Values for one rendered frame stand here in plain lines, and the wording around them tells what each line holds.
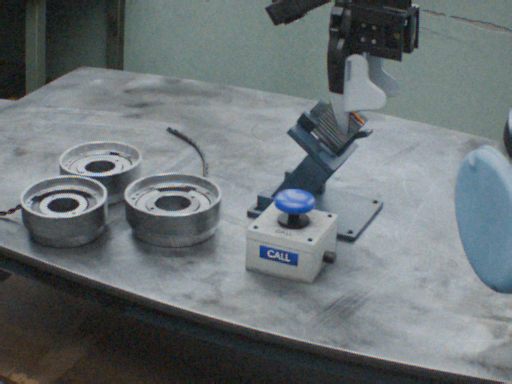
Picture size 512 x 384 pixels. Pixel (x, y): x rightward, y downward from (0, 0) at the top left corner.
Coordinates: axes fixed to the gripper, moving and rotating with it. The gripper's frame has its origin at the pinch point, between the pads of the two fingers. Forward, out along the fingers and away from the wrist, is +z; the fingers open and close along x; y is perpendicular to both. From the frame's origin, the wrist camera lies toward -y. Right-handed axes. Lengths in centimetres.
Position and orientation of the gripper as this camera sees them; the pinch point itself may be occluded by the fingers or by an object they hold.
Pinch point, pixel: (344, 116)
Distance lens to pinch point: 92.4
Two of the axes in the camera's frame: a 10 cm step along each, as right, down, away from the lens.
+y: 8.9, 2.2, -3.9
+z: -0.3, 9.0, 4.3
